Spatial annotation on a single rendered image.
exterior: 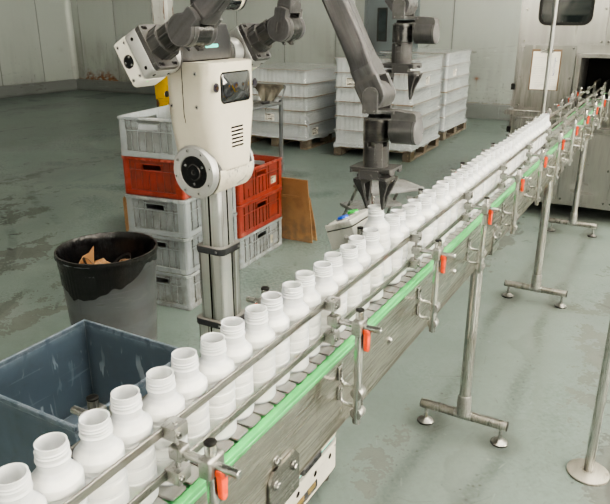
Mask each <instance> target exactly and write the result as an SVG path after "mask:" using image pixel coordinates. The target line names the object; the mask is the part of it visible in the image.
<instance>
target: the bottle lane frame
mask: <svg viewBox="0 0 610 504"><path fill-rule="evenodd" d="M539 164H540V160H538V161H537V162H536V163H535V164H534V165H533V166H531V168H529V169H528V170H527V171H526V172H525V173H524V174H523V177H532V180H531V181H530V186H534V187H537V179H538V171H539ZM546 168H548V173H547V174H548V175H551V176H554V168H549V167H548V166H546ZM546 168H544V164H543V172H542V180H541V187H542V190H541V192H542V191H543V190H544V189H545V187H546V186H547V185H548V184H549V183H550V181H551V180H552V177H547V175H545V174H546ZM527 183H528V180H526V181H525V183H524V190H523V192H521V191H520V192H519V201H518V209H517V213H518V214H519V217H518V218H517V220H518V219H519V218H520V217H521V215H522V214H523V213H524V212H525V211H526V210H527V208H528V207H529V206H530V205H531V204H532V203H533V201H534V198H528V197H527V194H526V192H527V188H529V186H527ZM515 186H516V182H515V183H513V184H512V185H511V186H510V187H509V188H508V189H507V190H506V191H505V192H504V193H502V195H501V196H500V197H498V198H497V199H496V200H495V201H494V202H493V203H492V204H491V207H495V208H501V212H494V213H493V216H492V224H491V225H489V224H488V221H487V231H486V241H485V249H486V251H487V254H486V255H485V256H484V259H485V257H486V256H487V255H488V254H489V253H490V252H491V248H492V239H493V233H494V230H495V229H497V228H498V226H501V232H502V234H501V236H500V240H501V239H502V238H503V236H504V235H505V234H506V233H507V232H508V231H509V227H510V226H503V224H502V223H501V216H502V214H503V216H504V219H503V222H504V224H510V225H511V221H512V219H511V217H510V216H511V215H508V214H504V213H503V212H502V206H503V203H505V212H508V213H512V212H513V204H514V195H515ZM528 190H529V192H528V195H529V196H532V197H535V195H536V192H535V188H529V189H528ZM541 192H540V193H541ZM482 216H483V214H480V215H479V216H478V217H477V218H476V219H475V220H474V221H473V222H472V223H470V225H469V226H467V227H466V228H465V229H464V230H463V231H462V232H461V233H460V234H459V235H458V236H456V238H455V239H453V240H452V241H451V242H450V243H448V245H447V246H446V247H444V251H443V252H448V253H454V254H456V258H455V259H453V258H448V257H447V260H446V266H445V273H441V272H440V274H439V287H438V300H437V301H438V302H439V303H440V308H439V310H438V311H437V313H438V312H439V311H440V310H441V309H442V308H443V306H444V305H445V304H446V303H447V302H448V301H449V299H450V298H451V297H452V296H453V295H454V294H455V292H456V291H457V290H458V289H459V288H460V287H461V285H462V284H463V283H464V282H465V281H466V280H467V278H468V277H469V276H470V275H471V274H472V273H473V271H474V270H475V269H476V265H475V264H470V263H469V262H468V261H466V255H467V251H468V250H469V252H470V255H469V260H470V261H472V262H478V256H477V252H478V251H473V250H470V249H469V247H467V244H468V238H469V237H471V243H470V246H471V248H475V249H479V246H480V236H481V226H482ZM517 220H516V221H517ZM433 265H434V260H432V259H431V261H430V262H429V263H428V264H426V266H425V267H424V268H421V270H420V271H419V272H418V273H416V275H415V276H414V277H413V278H411V280H410V281H409V282H408V283H405V285H404V286H403V287H402V288H400V290H399V291H398V292H397V293H396V294H394V296H393V297H391V298H390V299H389V300H387V302H386V303H385V304H384V305H383V306H381V308H380V309H379V310H378V311H376V312H374V314H373V315H372V316H371V317H370V318H368V325H372V326H376V327H380V328H382V329H383V332H382V334H377V333H373V332H372V334H371V336H370V350H369V352H365V351H364V350H363V366H362V385H364V386H365V388H366V394H365V395H364V396H363V400H364V399H365V397H366V396H367V395H368V394H369V393H370V392H371V390H372V389H373V388H374V387H375V386H376V385H377V383H378V382H379V381H380V380H381V379H382V378H383V376H384V375H385V374H386V373H387V372H388V371H389V369H390V368H391V367H392V366H393V365H394V364H395V362H396V361H397V360H398V359H399V358H400V357H401V355H402V354H403V353H404V352H405V351H406V350H407V348H408V347H409V346H410V345H411V344H412V343H413V341H414V340H415V339H416V338H417V337H418V336H419V334H420V333H421V332H422V331H423V330H424V329H425V327H426V326H427V321H428V320H426V319H422V318H419V316H418V315H416V304H417V303H418V302H420V300H419V299H417V289H418V287H419V286H421V289H422V292H421V298H422V300H426V301H431V292H432V278H433ZM420 305H421V307H420V314H421V316H425V317H430V311H429V309H428V306H429V304H426V303H421V302H420ZM354 349H355V336H353V335H351V336H350V337H349V338H348V339H347V340H344V342H343V343H342V344H341V345H340V346H339V347H338V348H335V351H334V352H333V353H332V354H330V355H329V356H326V359H325V360H324V361H323V362H322V363H321V364H320V365H317V364H315V365H317V368H315V369H314V370H313V371H312V372H311V373H310V374H306V373H305V374H306V375H307V377H306V378H305V379H304V380H303V381H302V382H301V383H299V384H298V383H295V384H296V387H295V388H294V389H293V390H292V391H291V392H290V393H289V394H286V393H283V394H285V397H284V398H283V399H282V400H281V401H280V402H279V403H278V404H272V405H273V409H272V410H271V411H269V412H268V413H267V414H266V415H265V416H261V415H259V416H261V420H260V421H259V422H258V423H257V424H256V425H254V426H253V427H252V428H248V427H245V428H247V429H248V432H247V433H246V434H245V435H244V436H243V437H242V438H241V439H240V440H238V441H235V440H231V439H230V440H231V441H233V442H234V445H233V446H232V447H231V448H230V449H229V450H228V451H227V452H226V453H225V454H224V461H225V464H227V465H230V466H232V467H235V468H237V469H240V470H242V476H241V478H240V479H235V478H232V477H230V476H228V496H227V499H226V500H221V499H220V504H268V494H267V484H268V481H269V478H270V475H271V472H272V471H273V470H274V468H275V467H276V466H279V465H280V464H281V461H282V460H283V459H284V458H285V457H286V455H287V454H288V453H289V452H290V451H291V450H292V449H294V450H296V451H297V452H298V453H299V474H300V473H301V472H302V471H303V470H304V469H305V467H306V466H307V465H308V464H309V463H310V462H311V460H312V459H313V458H314V457H315V456H316V455H317V453H318V452H319V451H320V450H321V449H322V448H323V446H324V445H325V444H326V443H327V442H328V441H329V439H330V438H331V437H332V436H333V435H334V434H335V432H336V431H337V430H338V429H339V428H340V427H341V425H342V424H343V423H344V422H345V421H346V420H347V418H348V417H349V416H350V410H351V409H352V407H349V406H346V405H343V404H341V402H340V400H337V387H338V386H339V385H340V384H341V382H340V380H339V381H337V368H338V367H339V366H340V365H341V364H343V369H344V370H343V380H344V381H345V382H347V383H350V384H353V383H354ZM183 485H185V486H186V490H185V491H184V492H183V493H182V494H181V495H180V496H179V497H177V498H176V499H175V500H174V501H168V500H164V499H163V500H164V501H165V502H167V503H168V504H208V502H207V487H206V480H204V479H201V478H200V477H199V478H198V479H197V480H196V481H195V482H193V483H192V484H191V485H189V484H185V483H183Z"/></svg>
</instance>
